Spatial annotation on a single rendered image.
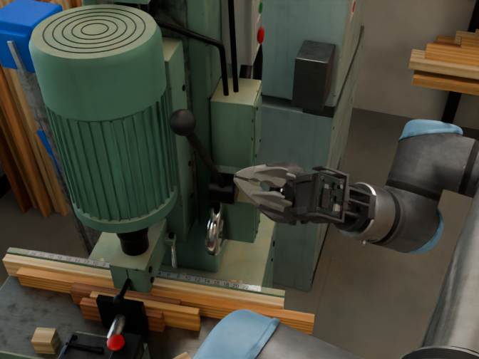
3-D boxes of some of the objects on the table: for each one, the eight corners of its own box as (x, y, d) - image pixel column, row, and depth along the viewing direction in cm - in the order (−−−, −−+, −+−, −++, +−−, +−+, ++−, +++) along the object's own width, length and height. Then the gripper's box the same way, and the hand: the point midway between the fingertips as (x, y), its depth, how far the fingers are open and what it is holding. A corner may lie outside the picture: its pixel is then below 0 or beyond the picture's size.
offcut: (35, 352, 103) (31, 341, 100) (41, 338, 105) (36, 327, 103) (55, 354, 103) (50, 342, 100) (60, 340, 105) (55, 328, 103)
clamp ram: (91, 354, 102) (82, 327, 96) (105, 321, 108) (98, 293, 102) (136, 362, 101) (130, 335, 95) (149, 328, 107) (143, 301, 101)
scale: (28, 254, 115) (27, 254, 115) (31, 250, 116) (31, 249, 115) (259, 291, 107) (259, 291, 107) (261, 286, 108) (261, 285, 108)
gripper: (380, 178, 81) (266, 138, 70) (373, 238, 79) (256, 206, 68) (340, 183, 88) (231, 147, 77) (333, 238, 86) (221, 209, 75)
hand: (239, 179), depth 76 cm, fingers closed
